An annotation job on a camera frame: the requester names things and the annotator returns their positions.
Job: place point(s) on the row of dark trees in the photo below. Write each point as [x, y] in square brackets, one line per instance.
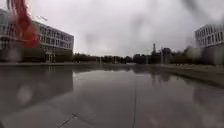
[106, 59]

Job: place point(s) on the wet grey paved plaza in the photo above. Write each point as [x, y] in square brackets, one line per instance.
[110, 100]

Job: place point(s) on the dark tower building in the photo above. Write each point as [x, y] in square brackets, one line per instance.
[154, 55]

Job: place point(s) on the large glass-fronted building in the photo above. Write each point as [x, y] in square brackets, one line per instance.
[53, 41]

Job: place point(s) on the white grid-fronted building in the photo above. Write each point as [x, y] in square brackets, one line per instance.
[210, 40]

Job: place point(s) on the low grey wall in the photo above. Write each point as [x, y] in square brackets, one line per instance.
[196, 71]

